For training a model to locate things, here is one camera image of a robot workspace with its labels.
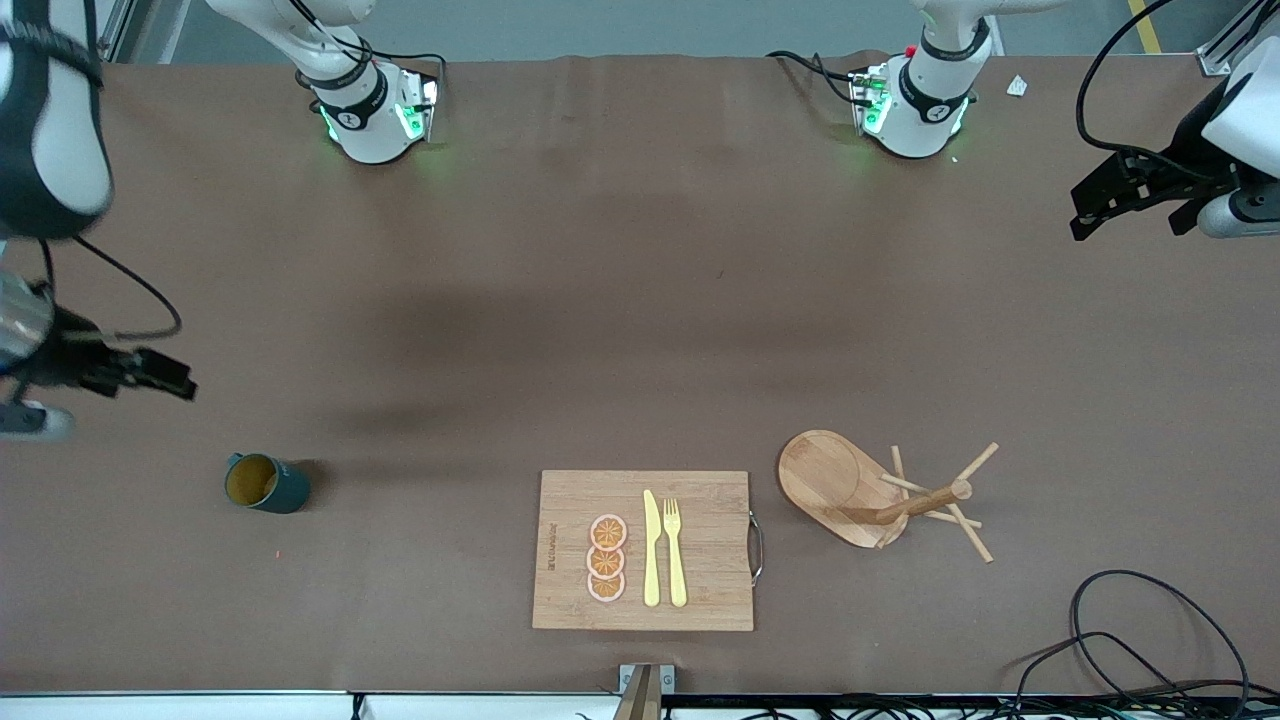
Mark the dark green mug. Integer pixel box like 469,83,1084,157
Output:
224,452,312,515

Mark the wooden mug rack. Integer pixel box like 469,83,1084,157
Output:
778,430,999,564

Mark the yellow plastic knife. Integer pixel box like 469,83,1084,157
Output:
643,489,663,608

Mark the bamboo cutting board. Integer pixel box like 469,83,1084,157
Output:
532,470,766,633

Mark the yellow plastic fork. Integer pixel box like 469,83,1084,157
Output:
663,498,689,609

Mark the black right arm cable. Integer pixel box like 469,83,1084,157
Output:
40,235,183,341

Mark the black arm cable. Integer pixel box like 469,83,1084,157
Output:
40,235,183,341
1077,0,1216,186

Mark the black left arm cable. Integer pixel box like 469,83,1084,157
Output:
1077,0,1216,186

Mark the aluminium frame profile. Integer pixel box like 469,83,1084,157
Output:
1197,0,1280,76
95,0,186,63

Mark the black base cable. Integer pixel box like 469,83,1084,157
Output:
767,50,866,106
290,0,448,111

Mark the black looped cable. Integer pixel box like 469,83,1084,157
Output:
1070,570,1251,716
1015,632,1191,716

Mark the black cable along table edge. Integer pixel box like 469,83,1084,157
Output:
665,695,1280,720

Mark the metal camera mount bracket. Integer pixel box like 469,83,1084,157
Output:
612,663,676,720

